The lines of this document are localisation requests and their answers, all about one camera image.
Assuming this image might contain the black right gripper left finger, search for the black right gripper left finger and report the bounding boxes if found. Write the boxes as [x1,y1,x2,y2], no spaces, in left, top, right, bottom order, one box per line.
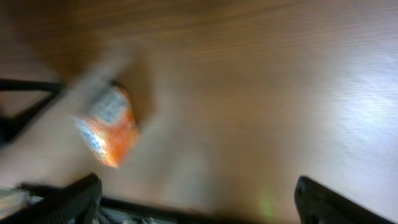
[1,173,102,224]

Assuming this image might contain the orange small box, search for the orange small box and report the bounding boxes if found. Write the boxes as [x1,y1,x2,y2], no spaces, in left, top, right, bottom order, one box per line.
[72,82,139,168]

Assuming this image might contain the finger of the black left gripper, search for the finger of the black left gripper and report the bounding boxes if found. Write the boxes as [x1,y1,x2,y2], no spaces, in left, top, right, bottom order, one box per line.
[1,78,63,146]

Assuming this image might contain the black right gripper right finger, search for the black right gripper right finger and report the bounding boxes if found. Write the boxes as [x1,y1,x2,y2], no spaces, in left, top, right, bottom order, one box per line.
[294,175,394,224]

